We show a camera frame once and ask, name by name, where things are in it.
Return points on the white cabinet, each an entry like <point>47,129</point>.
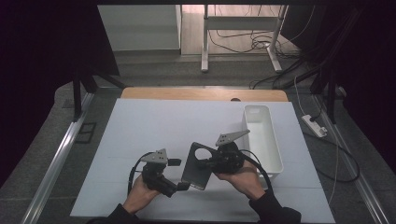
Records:
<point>140,28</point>

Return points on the aluminium rail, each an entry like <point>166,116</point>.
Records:
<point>364,189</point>
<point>56,165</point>

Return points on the white power strip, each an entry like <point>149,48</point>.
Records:
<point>314,126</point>

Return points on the person's left hand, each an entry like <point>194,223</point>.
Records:
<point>140,194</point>

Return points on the white plastic storage bin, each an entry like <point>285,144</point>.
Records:
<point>264,146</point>

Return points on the white board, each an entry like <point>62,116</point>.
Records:
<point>149,124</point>

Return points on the dark curtain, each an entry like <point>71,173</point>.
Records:
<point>37,62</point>
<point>373,77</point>

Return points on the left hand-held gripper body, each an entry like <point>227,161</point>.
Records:
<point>155,174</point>

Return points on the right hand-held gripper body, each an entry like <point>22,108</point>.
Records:
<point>229,160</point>

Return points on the white desk frame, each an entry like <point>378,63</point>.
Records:
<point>239,23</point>

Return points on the black metal stand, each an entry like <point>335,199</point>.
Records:
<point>331,93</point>
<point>77,96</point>

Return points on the person's right hand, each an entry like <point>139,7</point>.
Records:
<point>246,182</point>

